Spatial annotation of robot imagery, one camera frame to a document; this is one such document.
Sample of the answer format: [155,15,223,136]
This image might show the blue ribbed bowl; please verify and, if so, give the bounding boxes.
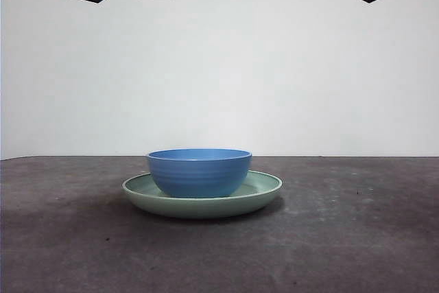
[146,148,253,200]

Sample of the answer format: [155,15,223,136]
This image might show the green round plate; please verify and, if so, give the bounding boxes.
[121,169,283,220]

